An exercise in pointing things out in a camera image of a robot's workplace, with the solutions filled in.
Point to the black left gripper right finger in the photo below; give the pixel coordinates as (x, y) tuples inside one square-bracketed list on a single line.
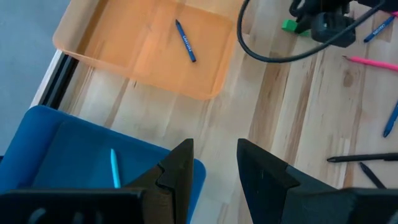
[(264, 180)]

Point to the green eraser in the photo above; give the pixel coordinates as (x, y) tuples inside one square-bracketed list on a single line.
[(288, 25)]

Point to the light blue pen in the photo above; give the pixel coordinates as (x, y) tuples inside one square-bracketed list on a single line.
[(115, 169)]

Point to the blue plastic bin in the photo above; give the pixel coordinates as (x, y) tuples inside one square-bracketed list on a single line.
[(62, 146)]

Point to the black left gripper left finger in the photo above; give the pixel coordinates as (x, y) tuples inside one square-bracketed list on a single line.
[(177, 180)]

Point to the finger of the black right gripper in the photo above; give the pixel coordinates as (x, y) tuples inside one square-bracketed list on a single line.
[(304, 23)]

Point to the dark blue crayon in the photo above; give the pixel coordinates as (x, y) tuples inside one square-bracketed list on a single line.
[(390, 121), (186, 40), (379, 29)]

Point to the black pen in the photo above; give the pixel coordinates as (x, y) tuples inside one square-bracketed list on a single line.
[(360, 157), (372, 175)]

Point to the orange translucent plastic bin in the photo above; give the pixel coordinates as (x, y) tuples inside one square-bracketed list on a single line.
[(130, 46)]

